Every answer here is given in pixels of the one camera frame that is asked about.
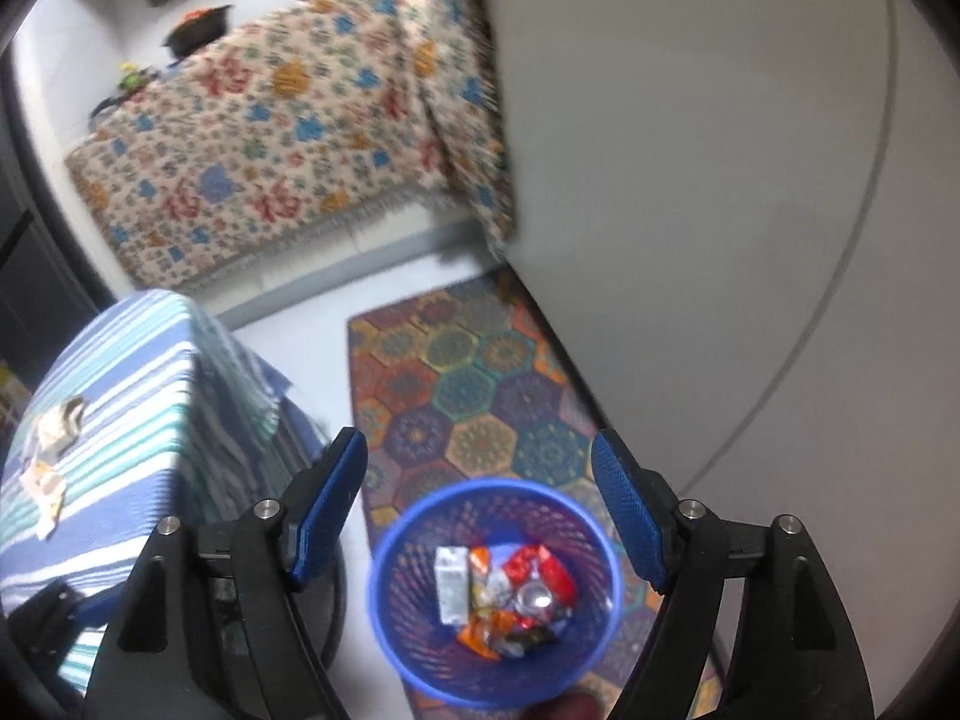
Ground colourful patterned rug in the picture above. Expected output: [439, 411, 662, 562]
[345, 270, 721, 720]

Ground striped tablecloth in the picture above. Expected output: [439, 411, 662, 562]
[0, 289, 338, 691]

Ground cooking pot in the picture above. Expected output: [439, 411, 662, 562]
[163, 6, 235, 61]

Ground yellow green containers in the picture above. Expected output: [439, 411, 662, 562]
[112, 64, 162, 95]

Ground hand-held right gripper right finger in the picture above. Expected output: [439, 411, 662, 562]
[590, 427, 878, 720]

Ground narrow patterned cloth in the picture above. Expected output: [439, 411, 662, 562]
[390, 0, 518, 256]

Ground red shiny wrapper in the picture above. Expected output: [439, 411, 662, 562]
[504, 546, 577, 601]

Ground blue mesh wastebasket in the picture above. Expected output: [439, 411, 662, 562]
[366, 478, 625, 707]

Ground small paper wrapper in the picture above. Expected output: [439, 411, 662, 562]
[21, 461, 68, 541]

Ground large patterned cloth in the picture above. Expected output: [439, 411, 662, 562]
[64, 0, 455, 293]

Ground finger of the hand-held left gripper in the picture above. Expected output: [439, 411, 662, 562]
[6, 579, 125, 665]

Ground white drink carton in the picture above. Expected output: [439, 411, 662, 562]
[433, 546, 472, 625]

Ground orange snack wrapper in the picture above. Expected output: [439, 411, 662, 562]
[459, 611, 520, 661]

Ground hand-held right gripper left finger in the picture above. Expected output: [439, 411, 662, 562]
[82, 426, 370, 720]

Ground white printed wrapper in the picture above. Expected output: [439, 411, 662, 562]
[469, 549, 515, 612]

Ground grey cabinet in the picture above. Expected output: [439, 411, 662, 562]
[457, 0, 953, 713]

